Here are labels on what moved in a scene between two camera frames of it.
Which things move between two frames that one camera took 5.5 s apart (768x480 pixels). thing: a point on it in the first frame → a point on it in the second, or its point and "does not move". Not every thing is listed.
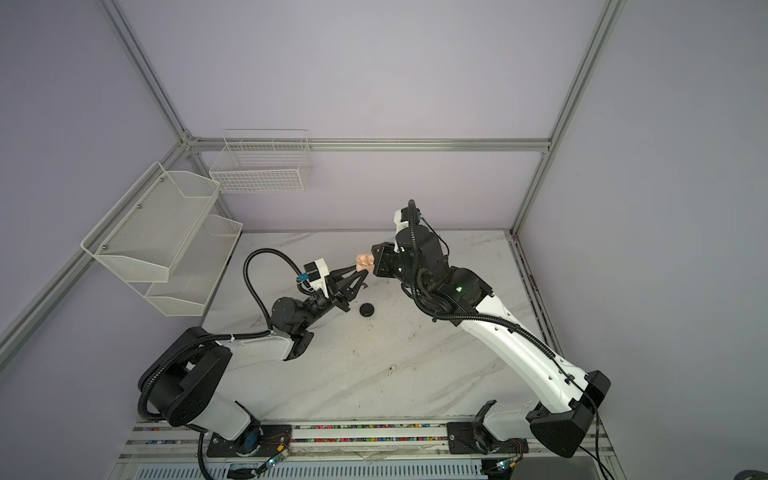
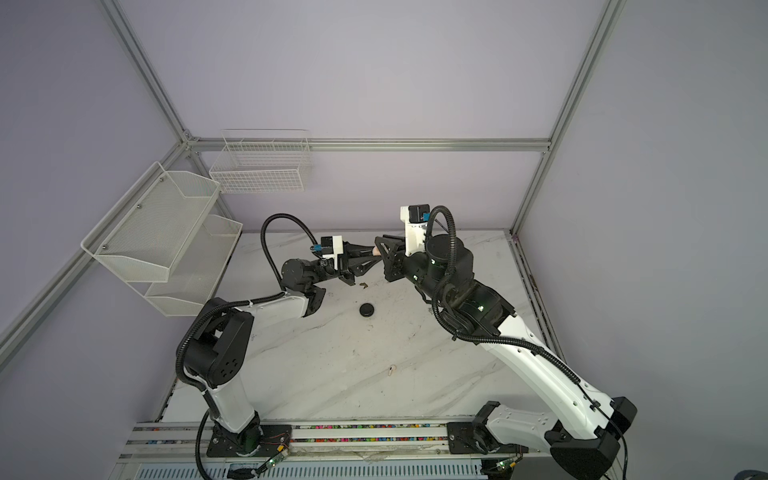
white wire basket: (262, 161) does not move
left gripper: (343, 286) → (355, 260)
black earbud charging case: (366, 310) does not move
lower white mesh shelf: (195, 272) does not move
